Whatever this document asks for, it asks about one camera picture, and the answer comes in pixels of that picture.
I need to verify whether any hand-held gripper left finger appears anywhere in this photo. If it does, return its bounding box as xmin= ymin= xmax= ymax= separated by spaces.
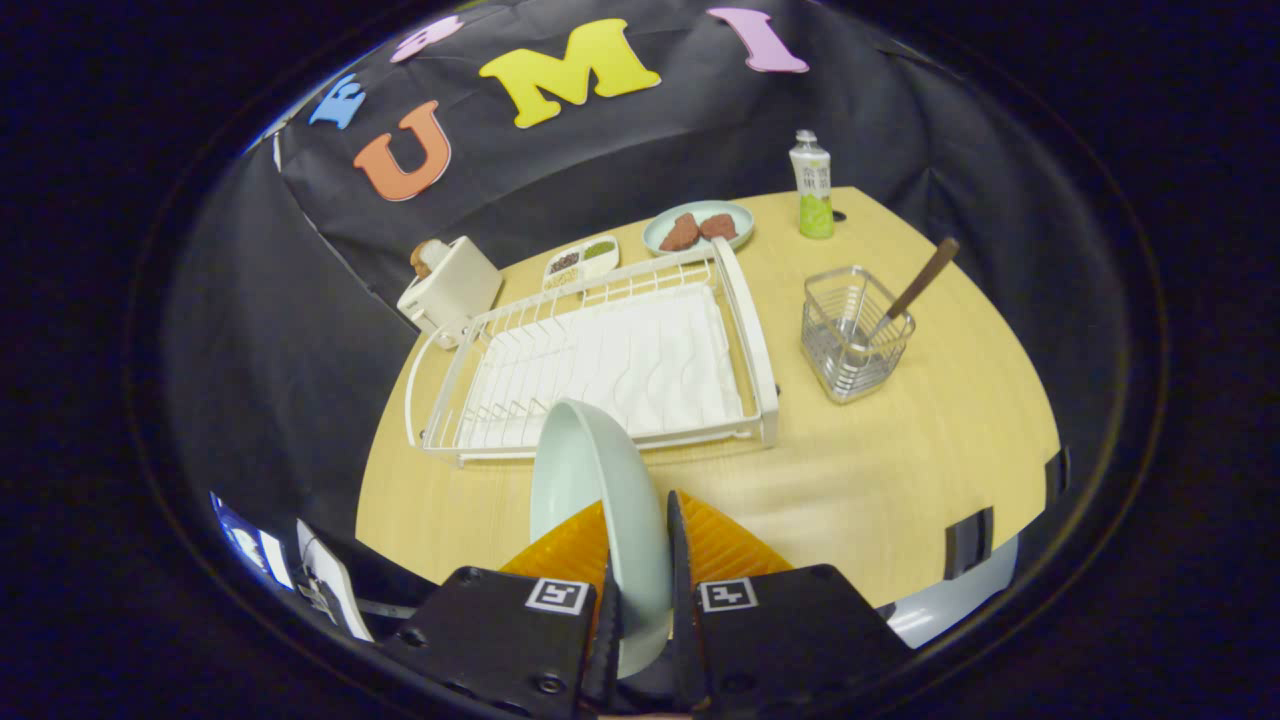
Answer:
xmin=378 ymin=500 xmax=623 ymax=720

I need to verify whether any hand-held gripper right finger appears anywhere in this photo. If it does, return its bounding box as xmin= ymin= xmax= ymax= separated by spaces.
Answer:
xmin=665 ymin=490 xmax=916 ymax=717

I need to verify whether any metal wire basket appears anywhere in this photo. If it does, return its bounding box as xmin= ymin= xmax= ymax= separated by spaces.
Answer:
xmin=801 ymin=266 xmax=916 ymax=405

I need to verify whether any white wire dish rack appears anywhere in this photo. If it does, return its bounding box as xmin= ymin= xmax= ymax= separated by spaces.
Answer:
xmin=404 ymin=237 xmax=781 ymax=468

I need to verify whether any brown-handled spoon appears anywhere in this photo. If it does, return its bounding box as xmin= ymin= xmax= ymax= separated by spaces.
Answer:
xmin=850 ymin=237 xmax=961 ymax=351

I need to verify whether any white sectioned condiment dish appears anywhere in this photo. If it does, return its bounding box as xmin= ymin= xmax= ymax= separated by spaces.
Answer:
xmin=542 ymin=234 xmax=621 ymax=292

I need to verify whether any pale green plate with meat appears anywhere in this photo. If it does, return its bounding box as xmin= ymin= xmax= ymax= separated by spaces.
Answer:
xmin=642 ymin=200 xmax=756 ymax=257

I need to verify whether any white drip tray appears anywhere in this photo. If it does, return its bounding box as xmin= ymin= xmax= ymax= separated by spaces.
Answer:
xmin=460 ymin=283 xmax=747 ymax=451

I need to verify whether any white toaster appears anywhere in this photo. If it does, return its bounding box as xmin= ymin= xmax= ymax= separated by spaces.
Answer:
xmin=397 ymin=236 xmax=504 ymax=336

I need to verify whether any clear bottle with green label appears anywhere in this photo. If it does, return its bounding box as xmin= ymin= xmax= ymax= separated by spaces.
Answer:
xmin=789 ymin=129 xmax=835 ymax=240

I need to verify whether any black backdrop cloth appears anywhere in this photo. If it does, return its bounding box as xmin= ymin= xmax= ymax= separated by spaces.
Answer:
xmin=165 ymin=0 xmax=1131 ymax=561

